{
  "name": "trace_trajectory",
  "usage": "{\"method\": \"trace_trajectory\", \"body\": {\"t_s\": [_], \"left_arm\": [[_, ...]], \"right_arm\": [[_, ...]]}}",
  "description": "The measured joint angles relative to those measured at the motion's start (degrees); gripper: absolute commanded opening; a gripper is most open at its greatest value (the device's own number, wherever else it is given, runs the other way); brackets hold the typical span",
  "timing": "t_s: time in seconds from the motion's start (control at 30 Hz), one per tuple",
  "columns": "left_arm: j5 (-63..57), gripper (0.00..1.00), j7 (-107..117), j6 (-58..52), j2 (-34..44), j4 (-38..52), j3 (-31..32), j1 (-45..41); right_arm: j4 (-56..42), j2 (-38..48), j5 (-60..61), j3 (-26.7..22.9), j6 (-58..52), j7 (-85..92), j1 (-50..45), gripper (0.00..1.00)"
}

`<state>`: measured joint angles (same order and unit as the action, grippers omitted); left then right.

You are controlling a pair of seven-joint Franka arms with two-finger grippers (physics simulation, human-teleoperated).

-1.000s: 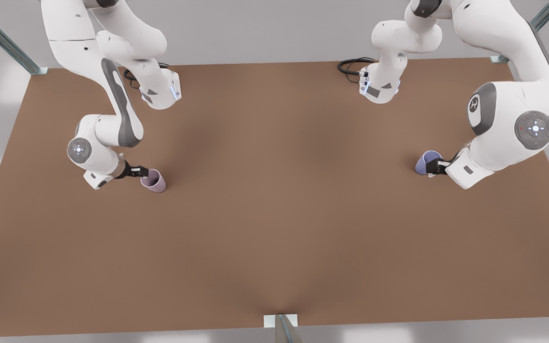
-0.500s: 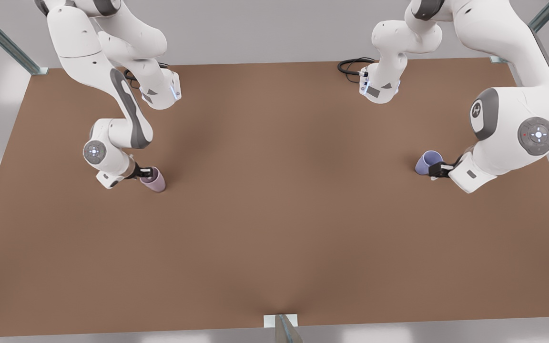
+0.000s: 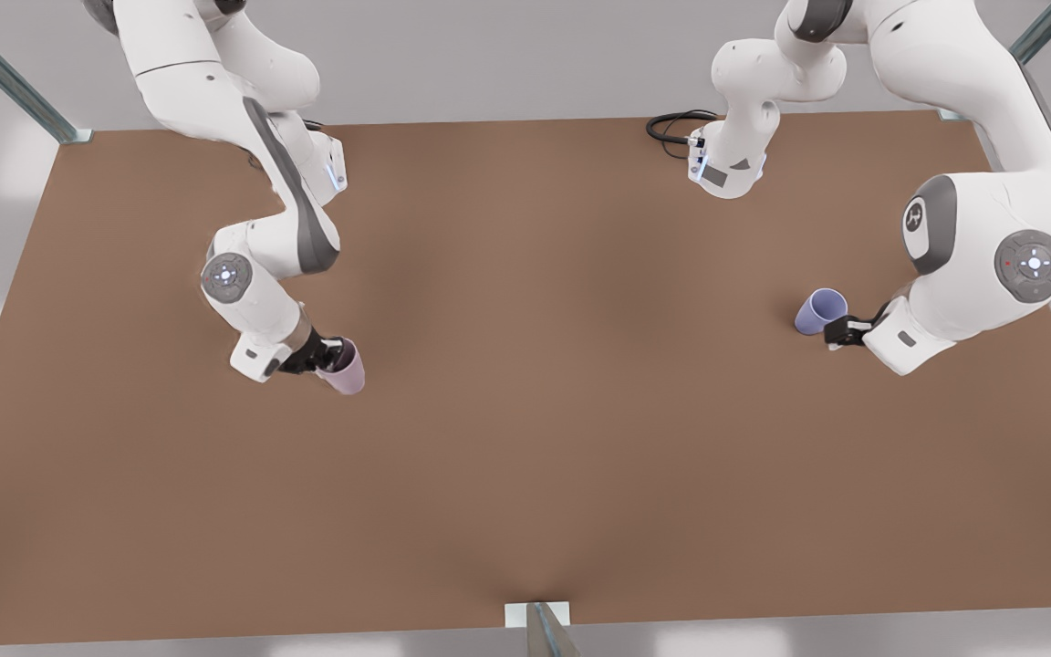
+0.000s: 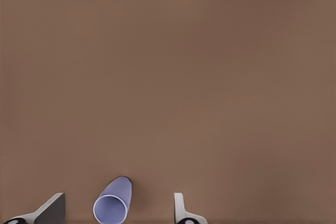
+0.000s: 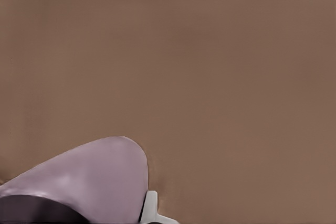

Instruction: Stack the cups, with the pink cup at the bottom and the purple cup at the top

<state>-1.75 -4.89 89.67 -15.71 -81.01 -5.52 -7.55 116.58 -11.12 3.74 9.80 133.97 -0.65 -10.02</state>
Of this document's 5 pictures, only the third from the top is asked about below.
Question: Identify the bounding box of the purple cup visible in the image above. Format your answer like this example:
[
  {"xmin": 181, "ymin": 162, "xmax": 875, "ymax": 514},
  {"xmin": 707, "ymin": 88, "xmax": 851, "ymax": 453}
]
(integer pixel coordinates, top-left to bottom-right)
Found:
[{"xmin": 795, "ymin": 288, "xmax": 848, "ymax": 337}]

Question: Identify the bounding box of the silver frame post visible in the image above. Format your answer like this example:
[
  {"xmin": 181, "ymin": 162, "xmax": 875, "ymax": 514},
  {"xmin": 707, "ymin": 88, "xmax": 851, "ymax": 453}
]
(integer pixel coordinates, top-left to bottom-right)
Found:
[
  {"xmin": 505, "ymin": 601, "xmax": 581, "ymax": 657},
  {"xmin": 938, "ymin": 0, "xmax": 1051, "ymax": 121},
  {"xmin": 0, "ymin": 5, "xmax": 93, "ymax": 145}
]

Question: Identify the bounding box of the pink cup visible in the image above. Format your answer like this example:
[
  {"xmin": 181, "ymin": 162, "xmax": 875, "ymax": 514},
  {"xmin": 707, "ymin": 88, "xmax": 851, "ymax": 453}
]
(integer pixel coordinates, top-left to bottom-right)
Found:
[{"xmin": 316, "ymin": 339, "xmax": 366, "ymax": 396}]

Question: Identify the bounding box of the black cable loop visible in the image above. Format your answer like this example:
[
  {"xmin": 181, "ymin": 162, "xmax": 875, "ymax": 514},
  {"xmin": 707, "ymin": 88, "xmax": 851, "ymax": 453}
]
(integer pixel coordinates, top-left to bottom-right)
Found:
[{"xmin": 646, "ymin": 110, "xmax": 721, "ymax": 161}]

